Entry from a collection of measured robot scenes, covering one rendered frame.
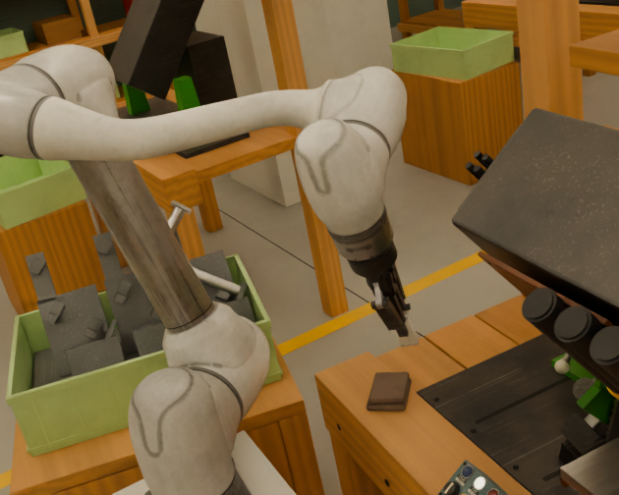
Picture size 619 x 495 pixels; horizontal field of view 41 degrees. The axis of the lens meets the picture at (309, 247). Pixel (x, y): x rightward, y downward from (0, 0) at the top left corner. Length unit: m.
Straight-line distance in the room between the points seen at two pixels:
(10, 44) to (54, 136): 6.12
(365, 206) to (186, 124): 0.31
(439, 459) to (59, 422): 0.90
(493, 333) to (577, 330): 1.13
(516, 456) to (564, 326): 0.77
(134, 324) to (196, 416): 0.79
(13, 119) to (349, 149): 0.52
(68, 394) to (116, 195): 0.64
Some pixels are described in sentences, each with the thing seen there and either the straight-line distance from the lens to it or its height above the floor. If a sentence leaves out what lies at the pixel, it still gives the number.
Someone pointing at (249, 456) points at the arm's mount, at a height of 0.89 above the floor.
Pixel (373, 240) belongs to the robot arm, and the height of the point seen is 1.41.
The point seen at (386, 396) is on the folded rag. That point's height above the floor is 0.93.
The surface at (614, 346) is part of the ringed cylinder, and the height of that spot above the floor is 1.49.
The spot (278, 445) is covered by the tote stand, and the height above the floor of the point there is 0.69.
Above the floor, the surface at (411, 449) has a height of 0.90.
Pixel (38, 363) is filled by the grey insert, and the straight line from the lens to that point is 2.33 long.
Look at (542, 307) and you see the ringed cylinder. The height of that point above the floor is 1.49.
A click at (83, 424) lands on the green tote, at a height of 0.84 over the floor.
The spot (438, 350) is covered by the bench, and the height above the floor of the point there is 0.88.
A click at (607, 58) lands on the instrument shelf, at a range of 1.51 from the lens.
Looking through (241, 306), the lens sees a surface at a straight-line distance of 2.15.
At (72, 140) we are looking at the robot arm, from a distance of 1.30.
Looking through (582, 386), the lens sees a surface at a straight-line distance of 1.41.
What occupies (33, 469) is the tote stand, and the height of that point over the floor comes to 0.79.
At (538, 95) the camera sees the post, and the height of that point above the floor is 1.37.
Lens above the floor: 1.93
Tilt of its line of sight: 25 degrees down
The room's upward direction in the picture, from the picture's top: 11 degrees counter-clockwise
